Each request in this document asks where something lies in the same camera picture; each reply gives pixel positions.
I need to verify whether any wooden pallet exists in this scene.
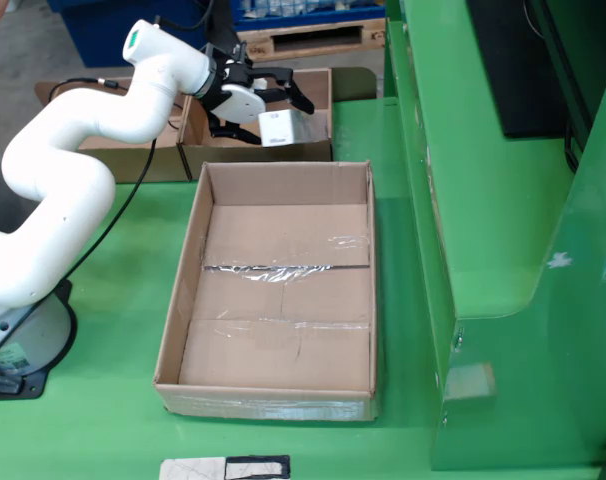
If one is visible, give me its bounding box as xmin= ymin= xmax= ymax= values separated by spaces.
xmin=236 ymin=17 xmax=387 ymax=64

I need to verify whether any black rectangular frame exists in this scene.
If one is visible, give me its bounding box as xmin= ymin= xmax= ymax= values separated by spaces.
xmin=224 ymin=454 xmax=292 ymax=480

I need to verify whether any green metal cabinet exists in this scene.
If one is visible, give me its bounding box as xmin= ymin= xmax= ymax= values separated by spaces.
xmin=382 ymin=0 xmax=606 ymax=471

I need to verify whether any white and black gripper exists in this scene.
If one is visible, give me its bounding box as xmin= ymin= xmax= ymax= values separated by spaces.
xmin=201 ymin=58 xmax=315 ymax=147

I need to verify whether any long black robot cable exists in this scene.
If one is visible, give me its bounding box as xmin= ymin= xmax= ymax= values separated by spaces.
xmin=0 ymin=138 xmax=158 ymax=374

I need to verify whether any short looped black cable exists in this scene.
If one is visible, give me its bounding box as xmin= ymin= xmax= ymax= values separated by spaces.
xmin=152 ymin=0 xmax=217 ymax=32

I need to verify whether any beige tape patch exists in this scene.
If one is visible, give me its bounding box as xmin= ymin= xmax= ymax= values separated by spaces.
xmin=441 ymin=362 xmax=498 ymax=401

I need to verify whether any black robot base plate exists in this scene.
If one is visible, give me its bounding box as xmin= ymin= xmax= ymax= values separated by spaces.
xmin=0 ymin=279 xmax=79 ymax=401

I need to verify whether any black cable with metal connector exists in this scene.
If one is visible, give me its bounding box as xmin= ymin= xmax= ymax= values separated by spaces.
xmin=47 ymin=74 xmax=194 ymax=131

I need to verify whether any black flat monitor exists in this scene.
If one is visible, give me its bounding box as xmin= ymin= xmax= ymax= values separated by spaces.
xmin=465 ymin=0 xmax=594 ymax=140

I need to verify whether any large shallow cardboard tray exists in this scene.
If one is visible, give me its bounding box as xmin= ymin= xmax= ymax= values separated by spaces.
xmin=152 ymin=159 xmax=380 ymax=422

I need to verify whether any blue crate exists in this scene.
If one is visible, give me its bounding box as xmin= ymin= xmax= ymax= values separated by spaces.
xmin=231 ymin=0 xmax=387 ymax=26

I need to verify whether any large blue container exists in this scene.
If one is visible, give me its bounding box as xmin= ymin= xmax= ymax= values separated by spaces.
xmin=47 ymin=0 xmax=209 ymax=69

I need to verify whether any white marbled card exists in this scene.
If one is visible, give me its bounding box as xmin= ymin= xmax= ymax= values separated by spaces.
xmin=159 ymin=458 xmax=228 ymax=480

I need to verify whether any white printed product box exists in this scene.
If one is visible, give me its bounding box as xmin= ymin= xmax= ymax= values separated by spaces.
xmin=257 ymin=109 xmax=332 ymax=149

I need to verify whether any open brown cardboard box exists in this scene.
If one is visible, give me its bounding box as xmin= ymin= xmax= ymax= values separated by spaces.
xmin=175 ymin=67 xmax=334 ymax=181
xmin=35 ymin=54 xmax=213 ymax=184

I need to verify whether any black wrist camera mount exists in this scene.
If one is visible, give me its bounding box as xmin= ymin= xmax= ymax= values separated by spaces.
xmin=200 ymin=0 xmax=249 ymax=69

